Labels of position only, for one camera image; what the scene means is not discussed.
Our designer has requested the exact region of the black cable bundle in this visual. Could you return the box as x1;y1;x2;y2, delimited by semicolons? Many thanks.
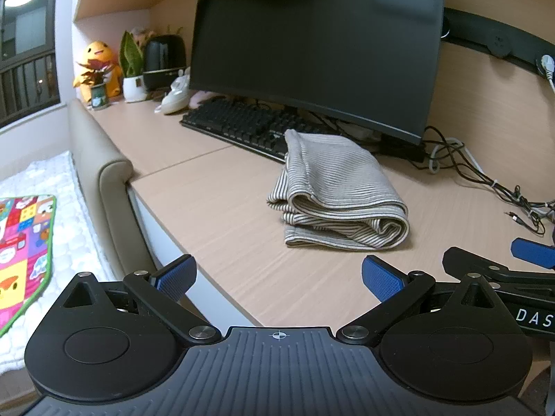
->
422;125;555;237

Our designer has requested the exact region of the black computer monitor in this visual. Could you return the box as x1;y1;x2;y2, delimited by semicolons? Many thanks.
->
187;0;446;162

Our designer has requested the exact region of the red-leaf plant in green pot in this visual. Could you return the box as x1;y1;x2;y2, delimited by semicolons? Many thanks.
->
77;61;114;109

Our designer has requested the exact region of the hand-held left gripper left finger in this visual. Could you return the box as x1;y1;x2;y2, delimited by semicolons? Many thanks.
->
61;253;223;344

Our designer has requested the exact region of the striped grey white garment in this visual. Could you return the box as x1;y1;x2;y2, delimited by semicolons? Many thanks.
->
266;129;411;251

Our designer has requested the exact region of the grey white cable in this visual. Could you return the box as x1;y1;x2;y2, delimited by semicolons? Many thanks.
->
428;138;485;175

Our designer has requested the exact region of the dark framed window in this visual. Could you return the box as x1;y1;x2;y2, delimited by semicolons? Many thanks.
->
0;0;62;133

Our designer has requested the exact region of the black computer keyboard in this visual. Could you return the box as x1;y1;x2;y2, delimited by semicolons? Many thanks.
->
179;96;344;165

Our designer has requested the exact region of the small beige plush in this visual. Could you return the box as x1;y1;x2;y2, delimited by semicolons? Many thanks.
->
130;26;155;49

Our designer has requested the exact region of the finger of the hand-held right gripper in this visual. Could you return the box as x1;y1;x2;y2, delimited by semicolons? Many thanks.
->
442;246;555;291
510;237;555;270

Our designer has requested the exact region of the beige padded headboard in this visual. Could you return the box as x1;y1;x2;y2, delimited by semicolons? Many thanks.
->
67;97;161;283

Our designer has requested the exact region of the snake plant in white pot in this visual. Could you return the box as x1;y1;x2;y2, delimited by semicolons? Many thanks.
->
119;30;146;104

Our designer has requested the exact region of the white quilted bed cover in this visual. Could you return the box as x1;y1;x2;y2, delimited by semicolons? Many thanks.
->
0;151;123;376

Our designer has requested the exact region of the colourful printed mat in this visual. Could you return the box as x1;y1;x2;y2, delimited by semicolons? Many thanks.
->
0;195;58;339

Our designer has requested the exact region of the black rounded appliance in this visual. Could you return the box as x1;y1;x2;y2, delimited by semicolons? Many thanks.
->
142;35;187;93

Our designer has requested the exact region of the yellow plush toy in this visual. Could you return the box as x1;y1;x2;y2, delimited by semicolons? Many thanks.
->
72;41;123;101

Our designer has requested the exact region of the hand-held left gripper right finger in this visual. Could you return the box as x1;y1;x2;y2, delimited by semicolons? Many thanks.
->
336;255;500;348

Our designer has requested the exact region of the black wall socket rail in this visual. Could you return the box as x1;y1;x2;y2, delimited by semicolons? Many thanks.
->
442;6;555;79

